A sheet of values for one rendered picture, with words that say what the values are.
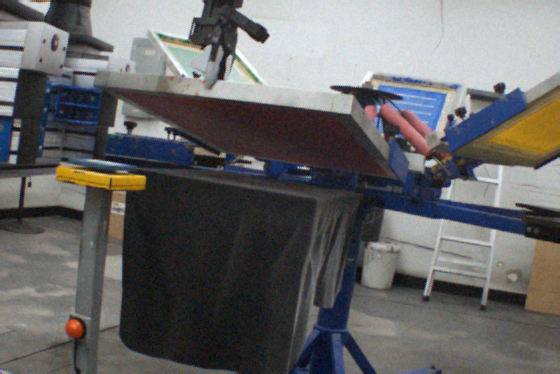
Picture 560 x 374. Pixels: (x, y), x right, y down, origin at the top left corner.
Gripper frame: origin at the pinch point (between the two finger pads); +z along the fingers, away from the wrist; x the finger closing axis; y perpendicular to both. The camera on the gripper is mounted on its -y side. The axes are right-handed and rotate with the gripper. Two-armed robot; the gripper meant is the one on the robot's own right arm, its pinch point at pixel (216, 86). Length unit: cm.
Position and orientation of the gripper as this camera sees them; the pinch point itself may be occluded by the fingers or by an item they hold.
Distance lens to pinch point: 144.7
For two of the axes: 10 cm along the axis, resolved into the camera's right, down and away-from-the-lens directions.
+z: -1.9, 9.8, -1.0
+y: -9.3, -1.5, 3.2
